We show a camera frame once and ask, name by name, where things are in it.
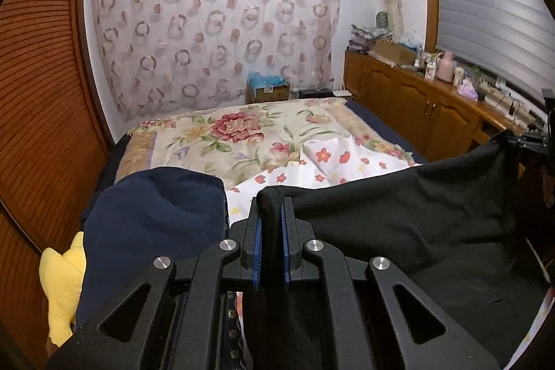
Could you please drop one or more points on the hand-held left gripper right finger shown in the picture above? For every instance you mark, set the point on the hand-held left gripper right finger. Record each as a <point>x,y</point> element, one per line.
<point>285,253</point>

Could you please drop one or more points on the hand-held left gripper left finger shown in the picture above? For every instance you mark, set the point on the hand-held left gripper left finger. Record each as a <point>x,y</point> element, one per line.
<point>256,257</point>

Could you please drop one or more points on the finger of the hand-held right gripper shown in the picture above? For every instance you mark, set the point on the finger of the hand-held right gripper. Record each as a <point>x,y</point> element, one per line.
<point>524,142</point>

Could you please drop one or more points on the black printed t-shirt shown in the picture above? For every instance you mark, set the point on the black printed t-shirt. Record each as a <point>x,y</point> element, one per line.
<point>390,214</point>

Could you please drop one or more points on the purple tissue pack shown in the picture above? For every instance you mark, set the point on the purple tissue pack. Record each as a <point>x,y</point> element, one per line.
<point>468,88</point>

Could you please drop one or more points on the strawberry flower print blanket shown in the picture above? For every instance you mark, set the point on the strawberry flower print blanket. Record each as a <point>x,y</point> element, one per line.
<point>329,166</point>

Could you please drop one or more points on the pink thermos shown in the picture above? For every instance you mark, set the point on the pink thermos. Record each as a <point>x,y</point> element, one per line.
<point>445,66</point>

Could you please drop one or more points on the navy blue garment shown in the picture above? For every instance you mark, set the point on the navy blue garment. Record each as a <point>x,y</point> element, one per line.
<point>151,214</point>

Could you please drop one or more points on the grey window blind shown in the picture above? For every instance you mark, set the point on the grey window blind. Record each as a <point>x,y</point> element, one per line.
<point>490,6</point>

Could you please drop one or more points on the wooden side cabinet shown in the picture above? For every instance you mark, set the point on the wooden side cabinet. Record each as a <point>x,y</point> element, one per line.
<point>412,97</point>

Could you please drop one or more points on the floral bedspread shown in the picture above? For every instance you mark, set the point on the floral bedspread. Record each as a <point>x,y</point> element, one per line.
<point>208,136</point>

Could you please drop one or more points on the navy blue bed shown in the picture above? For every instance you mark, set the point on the navy blue bed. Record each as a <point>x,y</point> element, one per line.
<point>377,123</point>

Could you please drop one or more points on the blue tissue pack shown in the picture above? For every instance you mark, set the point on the blue tissue pack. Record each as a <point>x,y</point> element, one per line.
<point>409,39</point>

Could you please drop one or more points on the open cardboard box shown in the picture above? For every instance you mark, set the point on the open cardboard box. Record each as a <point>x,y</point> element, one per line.
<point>392,52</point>

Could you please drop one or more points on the printed cardboard box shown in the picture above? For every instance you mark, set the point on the printed cardboard box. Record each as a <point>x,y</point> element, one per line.
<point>269,93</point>

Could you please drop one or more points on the black flat box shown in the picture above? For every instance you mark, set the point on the black flat box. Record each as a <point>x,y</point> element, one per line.
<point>316,93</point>

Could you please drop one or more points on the blue plastic bag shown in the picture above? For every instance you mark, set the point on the blue plastic bag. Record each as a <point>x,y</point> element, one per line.
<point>264,78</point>

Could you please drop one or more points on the stack of folded cloths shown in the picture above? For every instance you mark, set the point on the stack of folded cloths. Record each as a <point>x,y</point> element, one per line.
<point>366,37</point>

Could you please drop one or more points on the yellow garment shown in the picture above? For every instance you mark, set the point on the yellow garment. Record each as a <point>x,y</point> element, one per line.
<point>60,287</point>

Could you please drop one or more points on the circle-patterned sheer curtain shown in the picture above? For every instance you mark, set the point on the circle-patterned sheer curtain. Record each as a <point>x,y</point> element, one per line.
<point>208,27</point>

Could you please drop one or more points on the wooden slatted wardrobe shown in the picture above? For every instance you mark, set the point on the wooden slatted wardrobe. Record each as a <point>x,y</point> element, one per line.
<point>43,92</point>

